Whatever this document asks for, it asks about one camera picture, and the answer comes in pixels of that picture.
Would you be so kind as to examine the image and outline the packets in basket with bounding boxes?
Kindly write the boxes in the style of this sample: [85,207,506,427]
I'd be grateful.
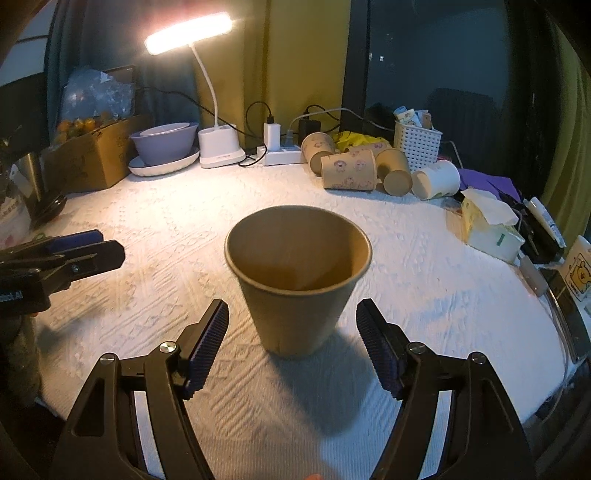
[393,106,433,130]

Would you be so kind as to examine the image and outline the white textured tablecloth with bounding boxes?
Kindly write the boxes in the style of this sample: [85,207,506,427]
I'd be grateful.
[34,159,568,480]

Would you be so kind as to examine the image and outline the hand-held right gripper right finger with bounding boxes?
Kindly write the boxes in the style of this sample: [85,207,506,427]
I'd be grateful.
[356,298,539,480]

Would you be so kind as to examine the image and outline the white cable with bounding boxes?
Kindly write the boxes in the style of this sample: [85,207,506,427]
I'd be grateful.
[287,107,356,136]

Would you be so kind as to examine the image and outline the black cable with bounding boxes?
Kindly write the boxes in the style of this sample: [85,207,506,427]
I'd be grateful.
[239,102,274,167]
[137,86,219,115]

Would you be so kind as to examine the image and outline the tissue pack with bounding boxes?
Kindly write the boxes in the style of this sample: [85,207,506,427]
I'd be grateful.
[461,187,526,260]

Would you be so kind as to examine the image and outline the white power strip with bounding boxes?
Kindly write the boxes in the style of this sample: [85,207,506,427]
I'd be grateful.
[256,145,306,167]

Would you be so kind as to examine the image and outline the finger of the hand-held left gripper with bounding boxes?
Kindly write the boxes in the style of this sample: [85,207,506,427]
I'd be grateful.
[28,239,126,296]
[0,229,105,268]

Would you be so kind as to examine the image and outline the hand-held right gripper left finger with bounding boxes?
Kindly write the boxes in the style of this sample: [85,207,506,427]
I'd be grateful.
[55,298,230,480]

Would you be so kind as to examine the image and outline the bear print card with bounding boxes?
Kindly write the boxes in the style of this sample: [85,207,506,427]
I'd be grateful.
[564,235,591,297]

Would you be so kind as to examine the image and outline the plain brown paper cup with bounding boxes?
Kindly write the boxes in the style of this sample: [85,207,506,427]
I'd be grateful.
[374,147,413,197]
[225,205,373,359]

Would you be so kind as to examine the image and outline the printed brown paper cup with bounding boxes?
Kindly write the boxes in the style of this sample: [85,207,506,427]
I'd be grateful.
[320,150,379,191]
[301,132,337,176]

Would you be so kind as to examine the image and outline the cardboard box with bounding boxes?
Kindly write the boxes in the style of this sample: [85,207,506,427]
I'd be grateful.
[43,114,153,195]

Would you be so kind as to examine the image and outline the white tube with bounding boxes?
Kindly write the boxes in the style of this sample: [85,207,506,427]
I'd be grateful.
[528,197,567,248]

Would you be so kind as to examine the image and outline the yellow cloth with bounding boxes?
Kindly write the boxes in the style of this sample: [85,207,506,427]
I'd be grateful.
[333,131,394,153]

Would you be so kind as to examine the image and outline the black charger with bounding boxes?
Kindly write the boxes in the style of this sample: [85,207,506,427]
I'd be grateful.
[298,119,323,147]

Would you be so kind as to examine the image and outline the purple cloth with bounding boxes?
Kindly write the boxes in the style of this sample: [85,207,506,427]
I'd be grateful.
[454,168,523,202]

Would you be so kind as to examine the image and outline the white paper cup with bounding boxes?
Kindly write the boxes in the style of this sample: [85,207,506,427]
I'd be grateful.
[410,160,461,201]

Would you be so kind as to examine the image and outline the black clip device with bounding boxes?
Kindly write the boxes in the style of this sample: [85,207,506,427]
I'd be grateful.
[516,202,565,265]

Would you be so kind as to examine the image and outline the white desk lamp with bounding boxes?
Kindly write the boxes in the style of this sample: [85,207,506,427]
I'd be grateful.
[144,12,248,169]

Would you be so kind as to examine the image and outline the pile of small orange fruits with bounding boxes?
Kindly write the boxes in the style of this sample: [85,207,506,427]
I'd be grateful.
[54,117,117,140]

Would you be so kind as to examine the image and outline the steel thermos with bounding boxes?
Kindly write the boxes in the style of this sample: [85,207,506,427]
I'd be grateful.
[16,152,68,223]

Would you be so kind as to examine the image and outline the white plate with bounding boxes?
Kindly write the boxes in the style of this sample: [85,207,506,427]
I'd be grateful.
[128,147,201,177]

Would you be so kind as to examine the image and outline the white plastic basket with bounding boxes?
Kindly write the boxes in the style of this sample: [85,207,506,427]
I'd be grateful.
[393,118,443,173]

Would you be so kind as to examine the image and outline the purple bowl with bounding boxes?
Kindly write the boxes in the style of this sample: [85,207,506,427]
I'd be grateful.
[129,122,200,166]

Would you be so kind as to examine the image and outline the clear plastic bag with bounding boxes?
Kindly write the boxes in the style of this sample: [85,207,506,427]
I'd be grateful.
[60,68,137,125]

